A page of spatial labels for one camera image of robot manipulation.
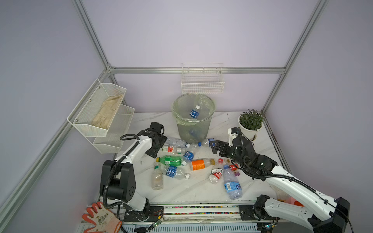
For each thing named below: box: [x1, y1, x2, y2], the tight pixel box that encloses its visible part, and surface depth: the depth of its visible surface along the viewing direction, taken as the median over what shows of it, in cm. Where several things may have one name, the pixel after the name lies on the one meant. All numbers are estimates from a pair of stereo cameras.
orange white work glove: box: [82, 201, 123, 233], surface depth 72 cm
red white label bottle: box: [208, 167, 223, 184], surface depth 83 cm
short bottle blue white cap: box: [189, 104, 201, 119], surface depth 100 cm
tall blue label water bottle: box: [188, 128, 203, 142], surface depth 101 cm
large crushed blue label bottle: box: [223, 165, 243, 200], surface depth 81 cm
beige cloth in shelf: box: [91, 94, 124, 129], surface depth 80 cm
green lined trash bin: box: [171, 93, 216, 144], surface depth 97 cm
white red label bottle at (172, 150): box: [158, 145, 187, 155], surface depth 95 cm
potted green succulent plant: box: [237, 108, 264, 141], surface depth 95 cm
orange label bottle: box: [191, 158, 216, 171], surface depth 88 cm
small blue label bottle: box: [181, 150, 194, 167], surface depth 90 cm
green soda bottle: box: [155, 155, 182, 167], surface depth 91 cm
